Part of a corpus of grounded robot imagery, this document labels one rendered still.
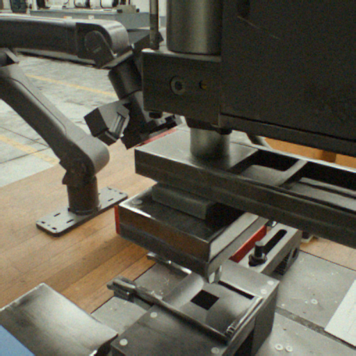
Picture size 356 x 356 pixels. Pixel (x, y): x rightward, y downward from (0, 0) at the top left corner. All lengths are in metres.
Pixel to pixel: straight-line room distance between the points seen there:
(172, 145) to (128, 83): 0.30
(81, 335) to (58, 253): 0.22
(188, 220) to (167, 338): 0.16
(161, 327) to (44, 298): 0.22
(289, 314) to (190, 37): 0.43
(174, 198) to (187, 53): 0.12
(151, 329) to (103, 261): 0.26
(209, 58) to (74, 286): 0.46
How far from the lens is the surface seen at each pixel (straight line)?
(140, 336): 0.45
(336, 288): 0.68
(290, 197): 0.30
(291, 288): 0.66
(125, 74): 0.68
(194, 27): 0.31
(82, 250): 0.73
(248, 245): 0.65
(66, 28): 0.70
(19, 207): 0.91
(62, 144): 0.76
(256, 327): 0.51
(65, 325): 0.57
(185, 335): 0.45
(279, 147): 2.84
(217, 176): 0.33
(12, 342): 0.57
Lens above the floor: 1.32
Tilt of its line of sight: 25 degrees down
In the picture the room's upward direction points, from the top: straight up
